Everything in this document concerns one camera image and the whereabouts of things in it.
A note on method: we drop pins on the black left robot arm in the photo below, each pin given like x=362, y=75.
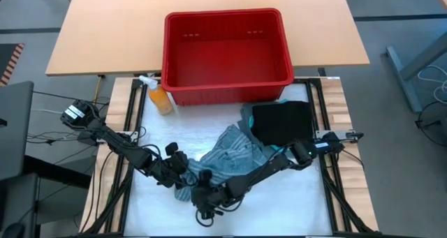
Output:
x=115, y=140

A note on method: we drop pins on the grey striped polo shirt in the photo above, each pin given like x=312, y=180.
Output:
x=230, y=154

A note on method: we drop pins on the dark grey flat panel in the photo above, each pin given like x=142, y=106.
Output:
x=15, y=130

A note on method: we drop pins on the striped hazard floor mat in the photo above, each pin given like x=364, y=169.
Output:
x=12, y=63

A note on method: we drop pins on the orange spray bottle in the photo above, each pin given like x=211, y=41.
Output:
x=160, y=100

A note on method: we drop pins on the grey-green garment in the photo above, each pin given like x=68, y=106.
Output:
x=245, y=119

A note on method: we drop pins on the black aluminium table frame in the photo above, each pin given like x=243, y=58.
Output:
x=328, y=203

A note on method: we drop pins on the black round stand base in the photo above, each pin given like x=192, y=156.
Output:
x=434, y=126

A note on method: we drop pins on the turquoise shorts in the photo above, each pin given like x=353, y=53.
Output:
x=274, y=148

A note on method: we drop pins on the grey metal desk leg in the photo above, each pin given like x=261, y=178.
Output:
x=401, y=74

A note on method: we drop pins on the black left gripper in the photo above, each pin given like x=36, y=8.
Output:
x=171, y=170

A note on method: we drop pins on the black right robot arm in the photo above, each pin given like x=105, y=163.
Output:
x=279, y=164

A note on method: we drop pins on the black garment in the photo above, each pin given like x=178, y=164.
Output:
x=283, y=123

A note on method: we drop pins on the light wooden desk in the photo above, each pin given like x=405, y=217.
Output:
x=104, y=28

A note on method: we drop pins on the red plastic laundry bin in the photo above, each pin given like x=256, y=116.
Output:
x=227, y=56

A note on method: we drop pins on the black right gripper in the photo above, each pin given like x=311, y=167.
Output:
x=209, y=198

